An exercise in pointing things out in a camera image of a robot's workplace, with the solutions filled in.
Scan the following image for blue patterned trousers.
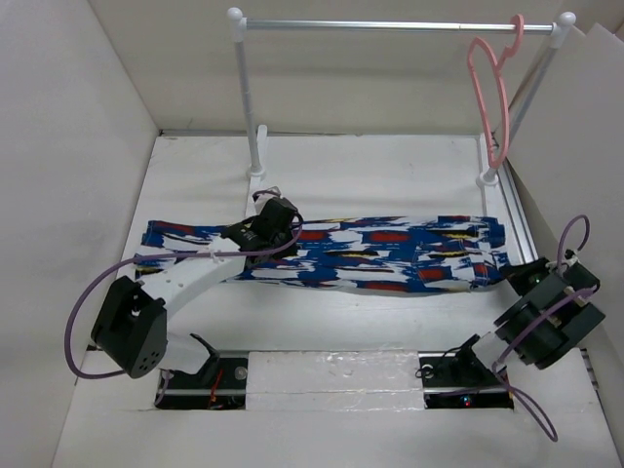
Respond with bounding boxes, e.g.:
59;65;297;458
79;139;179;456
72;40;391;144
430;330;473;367
134;214;508;296

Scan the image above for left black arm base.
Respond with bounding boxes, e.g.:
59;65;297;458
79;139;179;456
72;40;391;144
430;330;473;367
154;333;250;410

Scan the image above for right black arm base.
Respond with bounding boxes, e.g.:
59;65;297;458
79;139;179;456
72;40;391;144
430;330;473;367
414;334;514;410

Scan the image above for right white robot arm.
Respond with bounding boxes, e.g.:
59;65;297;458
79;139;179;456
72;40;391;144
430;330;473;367
450;257;605;384

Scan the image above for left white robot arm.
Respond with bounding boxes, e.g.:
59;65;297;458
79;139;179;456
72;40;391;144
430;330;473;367
91;196;303;387

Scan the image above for pink plastic hanger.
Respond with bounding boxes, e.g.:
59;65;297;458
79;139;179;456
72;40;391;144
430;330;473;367
466;14;526;170

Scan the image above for white clothes rack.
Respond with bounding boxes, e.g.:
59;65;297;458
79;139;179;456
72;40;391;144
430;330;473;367
226;7;577;195

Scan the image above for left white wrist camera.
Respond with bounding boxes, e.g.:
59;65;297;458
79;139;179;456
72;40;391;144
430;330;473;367
252;189;281;214

